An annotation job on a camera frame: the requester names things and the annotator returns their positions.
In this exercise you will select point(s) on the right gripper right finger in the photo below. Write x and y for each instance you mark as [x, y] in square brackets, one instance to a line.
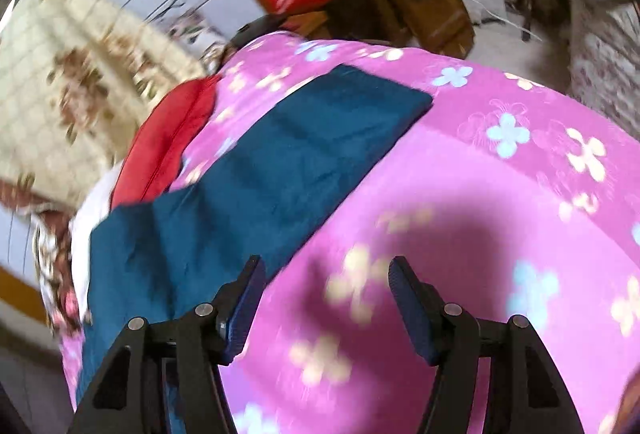
[526, 392]

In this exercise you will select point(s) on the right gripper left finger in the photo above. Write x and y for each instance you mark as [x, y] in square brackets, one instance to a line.
[127, 393]

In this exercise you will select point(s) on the dark blue puffer jacket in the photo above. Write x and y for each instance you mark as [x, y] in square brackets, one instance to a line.
[264, 197]

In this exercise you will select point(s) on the brown floral blanket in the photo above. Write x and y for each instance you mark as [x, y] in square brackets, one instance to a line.
[51, 241]

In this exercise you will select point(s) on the white pillow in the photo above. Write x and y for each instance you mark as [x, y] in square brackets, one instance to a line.
[91, 213]

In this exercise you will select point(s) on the pink floral bed sheet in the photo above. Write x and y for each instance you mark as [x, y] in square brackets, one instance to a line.
[510, 198]

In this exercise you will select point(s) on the red cushion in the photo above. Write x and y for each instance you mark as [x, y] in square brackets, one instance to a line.
[155, 156]

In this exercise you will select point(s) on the cream floral quilt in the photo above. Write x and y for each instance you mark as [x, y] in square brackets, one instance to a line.
[78, 78]

